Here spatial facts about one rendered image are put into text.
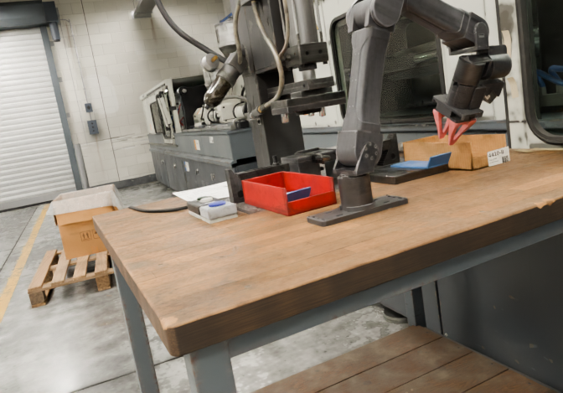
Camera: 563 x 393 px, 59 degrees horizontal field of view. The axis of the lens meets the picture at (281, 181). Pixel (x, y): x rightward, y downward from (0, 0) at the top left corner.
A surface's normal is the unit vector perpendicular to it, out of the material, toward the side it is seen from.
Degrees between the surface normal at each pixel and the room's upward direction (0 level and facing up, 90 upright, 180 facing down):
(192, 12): 90
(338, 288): 90
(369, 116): 77
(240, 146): 90
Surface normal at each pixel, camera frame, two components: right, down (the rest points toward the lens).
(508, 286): -0.92, 0.20
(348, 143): -0.89, -0.08
